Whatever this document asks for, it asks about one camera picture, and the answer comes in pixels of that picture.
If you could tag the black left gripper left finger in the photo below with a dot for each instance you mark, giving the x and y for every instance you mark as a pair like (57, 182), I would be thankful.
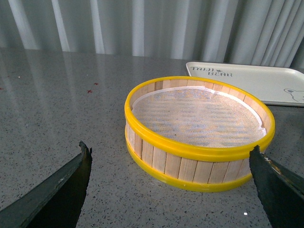
(57, 201)

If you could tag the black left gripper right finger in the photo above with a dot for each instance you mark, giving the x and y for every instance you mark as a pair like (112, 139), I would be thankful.
(280, 191)

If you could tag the cream bear print tray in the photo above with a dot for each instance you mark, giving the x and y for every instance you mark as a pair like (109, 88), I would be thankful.
(272, 85)

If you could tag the bamboo steamer with yellow rims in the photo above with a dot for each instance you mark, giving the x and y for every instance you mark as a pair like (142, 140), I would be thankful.
(186, 166)

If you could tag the white steamer liner cloth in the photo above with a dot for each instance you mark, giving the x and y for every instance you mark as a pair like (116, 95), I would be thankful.
(199, 116)

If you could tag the grey pleated curtain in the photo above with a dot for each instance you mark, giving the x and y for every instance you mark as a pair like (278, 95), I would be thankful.
(250, 32)

